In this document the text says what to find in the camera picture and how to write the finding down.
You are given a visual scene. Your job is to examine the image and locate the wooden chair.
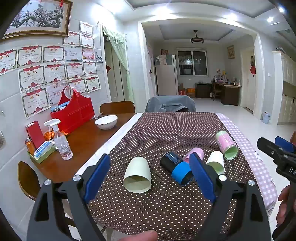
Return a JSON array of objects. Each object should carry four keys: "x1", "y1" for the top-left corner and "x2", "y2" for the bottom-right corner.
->
[
  {"x1": 99, "y1": 100, "x2": 136, "y2": 115},
  {"x1": 18, "y1": 161, "x2": 41, "y2": 201}
]

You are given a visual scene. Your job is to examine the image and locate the ceiling lamp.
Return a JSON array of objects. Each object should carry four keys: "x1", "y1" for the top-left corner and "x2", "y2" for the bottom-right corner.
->
[{"x1": 190, "y1": 29, "x2": 204, "y2": 44}]

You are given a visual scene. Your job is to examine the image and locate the wooden desk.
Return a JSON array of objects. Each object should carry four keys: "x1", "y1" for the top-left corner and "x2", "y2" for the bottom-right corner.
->
[{"x1": 219, "y1": 83, "x2": 242, "y2": 106}]

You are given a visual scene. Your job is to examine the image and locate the brown polka dot tablecloth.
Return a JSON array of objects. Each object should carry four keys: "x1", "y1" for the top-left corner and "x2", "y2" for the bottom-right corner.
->
[{"x1": 87, "y1": 112, "x2": 259, "y2": 235}]

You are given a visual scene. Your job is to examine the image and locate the clear spray bottle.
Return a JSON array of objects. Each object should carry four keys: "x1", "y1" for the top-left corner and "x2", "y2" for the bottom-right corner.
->
[{"x1": 44, "y1": 118, "x2": 73, "y2": 160}]

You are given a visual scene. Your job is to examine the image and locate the black and blue cup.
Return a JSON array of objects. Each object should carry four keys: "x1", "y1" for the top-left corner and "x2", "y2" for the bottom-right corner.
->
[{"x1": 160, "y1": 151, "x2": 194, "y2": 186}]

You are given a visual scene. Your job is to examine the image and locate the pink checked tablecloth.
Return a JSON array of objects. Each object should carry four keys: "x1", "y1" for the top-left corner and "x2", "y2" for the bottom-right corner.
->
[{"x1": 215, "y1": 113, "x2": 278, "y2": 219}]

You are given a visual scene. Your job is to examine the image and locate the white cup with green inside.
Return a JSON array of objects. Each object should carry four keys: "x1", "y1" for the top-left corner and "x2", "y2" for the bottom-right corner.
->
[{"x1": 205, "y1": 151, "x2": 225, "y2": 176}]

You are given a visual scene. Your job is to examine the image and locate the blue and white toothpaste box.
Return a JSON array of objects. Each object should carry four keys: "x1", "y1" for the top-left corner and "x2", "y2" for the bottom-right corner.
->
[{"x1": 34, "y1": 142, "x2": 55, "y2": 159}]

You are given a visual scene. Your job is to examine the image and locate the green curtain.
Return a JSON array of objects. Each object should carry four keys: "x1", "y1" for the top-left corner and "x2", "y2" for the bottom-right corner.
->
[{"x1": 102, "y1": 25, "x2": 135, "y2": 102}]

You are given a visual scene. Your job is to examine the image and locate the desk chair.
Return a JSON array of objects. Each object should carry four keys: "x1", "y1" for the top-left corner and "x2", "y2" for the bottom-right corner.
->
[{"x1": 211, "y1": 81, "x2": 223, "y2": 100}]

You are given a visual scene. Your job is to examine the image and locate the white refrigerator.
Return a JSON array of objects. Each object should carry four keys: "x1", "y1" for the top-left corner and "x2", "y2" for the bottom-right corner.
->
[{"x1": 154, "y1": 54, "x2": 179, "y2": 96}]

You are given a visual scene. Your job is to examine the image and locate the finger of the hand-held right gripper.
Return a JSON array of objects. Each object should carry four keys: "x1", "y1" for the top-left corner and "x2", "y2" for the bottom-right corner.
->
[
  {"x1": 275, "y1": 136, "x2": 296, "y2": 154},
  {"x1": 257, "y1": 137, "x2": 285, "y2": 163}
]

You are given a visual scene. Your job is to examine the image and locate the white door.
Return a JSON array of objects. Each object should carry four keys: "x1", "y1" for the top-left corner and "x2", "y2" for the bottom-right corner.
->
[{"x1": 240, "y1": 47, "x2": 256, "y2": 112}]

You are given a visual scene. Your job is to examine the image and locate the wall of certificates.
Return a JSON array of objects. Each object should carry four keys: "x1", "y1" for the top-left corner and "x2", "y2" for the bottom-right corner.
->
[{"x1": 0, "y1": 20, "x2": 102, "y2": 118}]

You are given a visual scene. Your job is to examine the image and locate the cardboard boxes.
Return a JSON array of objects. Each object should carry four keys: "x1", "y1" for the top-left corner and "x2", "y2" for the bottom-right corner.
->
[{"x1": 178, "y1": 86, "x2": 196, "y2": 98}]

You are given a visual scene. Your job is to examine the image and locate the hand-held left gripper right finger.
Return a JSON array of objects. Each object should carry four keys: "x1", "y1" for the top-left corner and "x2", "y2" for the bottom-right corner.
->
[{"x1": 189, "y1": 152, "x2": 272, "y2": 241}]

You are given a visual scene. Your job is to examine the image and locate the person's left hand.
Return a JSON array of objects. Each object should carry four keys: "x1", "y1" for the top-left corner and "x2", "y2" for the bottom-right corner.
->
[{"x1": 115, "y1": 230, "x2": 158, "y2": 241}]

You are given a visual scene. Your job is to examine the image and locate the white bowl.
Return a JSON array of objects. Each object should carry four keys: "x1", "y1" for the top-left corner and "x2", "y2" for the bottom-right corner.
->
[{"x1": 95, "y1": 115, "x2": 118, "y2": 130}]

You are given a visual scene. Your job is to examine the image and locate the window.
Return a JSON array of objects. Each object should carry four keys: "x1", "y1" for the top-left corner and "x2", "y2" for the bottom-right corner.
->
[{"x1": 177, "y1": 48, "x2": 208, "y2": 76}]

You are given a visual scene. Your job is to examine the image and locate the dark wooden cabinet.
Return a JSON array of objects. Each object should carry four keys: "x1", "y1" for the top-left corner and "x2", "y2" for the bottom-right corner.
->
[{"x1": 195, "y1": 82, "x2": 213, "y2": 98}]

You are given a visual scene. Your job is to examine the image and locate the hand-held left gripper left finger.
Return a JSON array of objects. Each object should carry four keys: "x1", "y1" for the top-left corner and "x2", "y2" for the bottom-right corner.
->
[{"x1": 26, "y1": 153, "x2": 111, "y2": 241}]

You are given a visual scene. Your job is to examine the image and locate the red bag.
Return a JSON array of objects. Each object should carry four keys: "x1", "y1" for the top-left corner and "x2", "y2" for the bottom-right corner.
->
[{"x1": 50, "y1": 86, "x2": 95, "y2": 135}]

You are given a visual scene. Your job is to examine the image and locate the white cabinets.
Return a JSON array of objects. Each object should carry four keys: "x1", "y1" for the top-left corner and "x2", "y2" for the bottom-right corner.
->
[{"x1": 273, "y1": 50, "x2": 296, "y2": 125}]

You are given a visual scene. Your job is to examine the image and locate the green tray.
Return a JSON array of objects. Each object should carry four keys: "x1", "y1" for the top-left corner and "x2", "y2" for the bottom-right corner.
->
[{"x1": 27, "y1": 146, "x2": 56, "y2": 164}]

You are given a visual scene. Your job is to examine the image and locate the pale green cup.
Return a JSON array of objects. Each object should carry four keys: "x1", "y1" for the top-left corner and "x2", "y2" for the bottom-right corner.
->
[{"x1": 122, "y1": 157, "x2": 152, "y2": 194}]

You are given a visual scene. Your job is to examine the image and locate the grey covered chair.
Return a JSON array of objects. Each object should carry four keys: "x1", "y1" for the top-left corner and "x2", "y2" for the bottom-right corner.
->
[{"x1": 145, "y1": 95, "x2": 197, "y2": 113}]

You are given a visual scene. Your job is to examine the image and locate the pink printed cup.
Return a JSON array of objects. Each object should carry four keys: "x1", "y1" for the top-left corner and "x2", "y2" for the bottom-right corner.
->
[{"x1": 216, "y1": 130, "x2": 239, "y2": 161}]

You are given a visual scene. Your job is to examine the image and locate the orange can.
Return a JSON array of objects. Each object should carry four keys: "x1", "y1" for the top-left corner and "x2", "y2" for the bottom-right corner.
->
[{"x1": 25, "y1": 138, "x2": 37, "y2": 153}]

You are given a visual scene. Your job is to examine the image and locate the framed tree painting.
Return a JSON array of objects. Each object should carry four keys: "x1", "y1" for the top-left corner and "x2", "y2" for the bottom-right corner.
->
[{"x1": 1, "y1": 0, "x2": 73, "y2": 41}]

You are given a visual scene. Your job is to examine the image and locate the red hanging ornament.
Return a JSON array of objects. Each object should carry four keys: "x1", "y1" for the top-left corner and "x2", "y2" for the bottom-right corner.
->
[{"x1": 249, "y1": 52, "x2": 257, "y2": 77}]

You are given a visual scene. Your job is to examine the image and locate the person's right hand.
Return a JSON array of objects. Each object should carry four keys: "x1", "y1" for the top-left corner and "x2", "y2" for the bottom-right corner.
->
[{"x1": 277, "y1": 185, "x2": 296, "y2": 229}]

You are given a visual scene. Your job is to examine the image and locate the red box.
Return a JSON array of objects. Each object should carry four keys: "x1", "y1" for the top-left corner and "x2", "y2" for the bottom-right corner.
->
[{"x1": 25, "y1": 121, "x2": 46, "y2": 149}]

